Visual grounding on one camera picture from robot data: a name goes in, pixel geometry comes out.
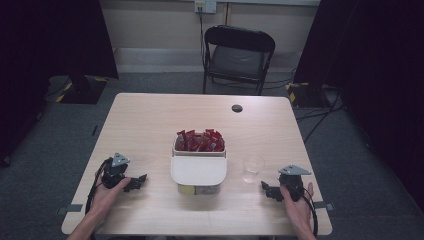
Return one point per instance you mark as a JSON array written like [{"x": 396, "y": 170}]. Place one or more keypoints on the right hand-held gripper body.
[{"x": 292, "y": 181}]

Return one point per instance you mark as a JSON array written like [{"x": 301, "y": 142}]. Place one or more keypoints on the pile of red tea packets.
[{"x": 200, "y": 142}]

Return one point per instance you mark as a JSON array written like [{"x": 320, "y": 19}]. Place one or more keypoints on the black folding chair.
[{"x": 238, "y": 60}]

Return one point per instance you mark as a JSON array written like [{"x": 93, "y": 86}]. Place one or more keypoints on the person's left hand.
[{"x": 103, "y": 200}]

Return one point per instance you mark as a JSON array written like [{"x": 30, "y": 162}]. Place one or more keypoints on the person's right hand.
[{"x": 300, "y": 213}]

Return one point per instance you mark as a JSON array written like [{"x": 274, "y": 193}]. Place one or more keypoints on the white wall socket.
[{"x": 205, "y": 5}]

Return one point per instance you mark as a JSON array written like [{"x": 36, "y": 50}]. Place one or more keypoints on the black stand base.
[
  {"x": 306, "y": 96},
  {"x": 83, "y": 91}
]

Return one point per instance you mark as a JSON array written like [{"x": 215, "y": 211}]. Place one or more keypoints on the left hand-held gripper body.
[{"x": 111, "y": 175}]

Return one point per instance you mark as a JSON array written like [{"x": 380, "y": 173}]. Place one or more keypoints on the grey table bracket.
[
  {"x": 324, "y": 205},
  {"x": 70, "y": 208}
]

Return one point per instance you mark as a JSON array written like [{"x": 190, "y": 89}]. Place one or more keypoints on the white box lid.
[{"x": 198, "y": 170}]

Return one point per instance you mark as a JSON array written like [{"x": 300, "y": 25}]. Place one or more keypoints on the white storage box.
[{"x": 200, "y": 190}]

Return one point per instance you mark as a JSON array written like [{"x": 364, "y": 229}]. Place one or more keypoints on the dark curtain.
[
  {"x": 376, "y": 66},
  {"x": 50, "y": 50}
]

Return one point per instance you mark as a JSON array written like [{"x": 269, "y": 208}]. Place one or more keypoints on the clear glass cup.
[{"x": 252, "y": 170}]

